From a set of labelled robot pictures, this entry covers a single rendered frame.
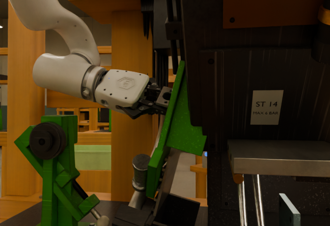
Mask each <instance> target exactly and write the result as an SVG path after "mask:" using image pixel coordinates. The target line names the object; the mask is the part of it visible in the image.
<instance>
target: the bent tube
mask: <svg viewBox="0 0 330 226"><path fill-rule="evenodd" d="M171 93H172V88H170V87H166V86H164V87H163V89H162V91H161V93H160V95H159V97H158V99H157V101H156V105H159V106H163V107H166V108H167V107H168V104H169V100H170V96H171ZM164 120H165V115H162V114H161V117H160V124H159V130H158V134H157V138H156V141H155V145H154V148H153V151H152V153H151V156H150V157H152V155H153V152H154V150H155V148H156V147H157V146H158V142H159V138H160V135H161V131H162V127H163V123H164ZM146 199H147V196H146V192H137V191H136V190H135V192H134V194H133V196H132V198H131V201H130V203H129V205H128V206H130V207H133V208H136V209H139V210H141V209H142V207H143V205H144V204H145V202H146Z"/></svg>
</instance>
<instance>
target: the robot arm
mask: <svg viewBox="0 0 330 226"><path fill-rule="evenodd" d="M9 1H10V3H11V5H12V7H13V9H14V11H15V13H16V15H17V16H18V18H19V20H20V21H21V23H22V24H23V25H24V26H25V27H26V28H28V29H29V30H34V31H40V30H47V29H53V30H55V31H56V32H58V33H59V34H60V35H61V36H62V38H63V39H64V41H65V42H66V44H67V46H68V48H69V50H70V55H67V56H57V55H53V54H49V53H45V54H42V55H41V56H40V57H39V58H38V59H37V60H36V62H35V64H34V67H33V71H32V76H33V80H34V82H35V84H36V85H38V86H39V87H43V88H46V89H50V90H53V91H57V92H60V93H64V94H67V95H71V96H74V97H78V98H81V99H84V100H88V101H91V102H95V103H96V102H97V103H99V104H100V105H102V106H104V107H106V108H108V109H111V110H113V111H116V112H119V113H122V114H126V115H128V116H129V117H130V118H131V119H136V118H138V117H140V116H141V115H144V114H147V113H148V114H152V113H153V112H154V113H158V114H162V115H166V111H167V108H166V107H163V106H159V105H156V101H154V103H153V102H151V101H148V100H146V99H145V98H146V97H152V98H157V99H158V97H159V95H160V93H161V91H162V90H161V88H160V87H159V86H158V85H157V84H156V80H155V78H150V77H149V76H148V75H145V74H142V73H137V72H132V71H126V70H116V69H111V70H110V71H107V70H106V68H104V67H100V63H101V60H100V55H99V52H98V48H97V46H96V43H95V40H94V38H93V36H92V33H91V31H90V30H89V28H88V26H87V25H86V24H85V22H84V21H83V20H82V19H81V18H79V17H78V16H77V15H75V14H74V13H72V12H70V11H69V10H67V9H65V8H64V7H62V6H61V5H60V3H59V2H58V0H9ZM150 91H153V92H150Z"/></svg>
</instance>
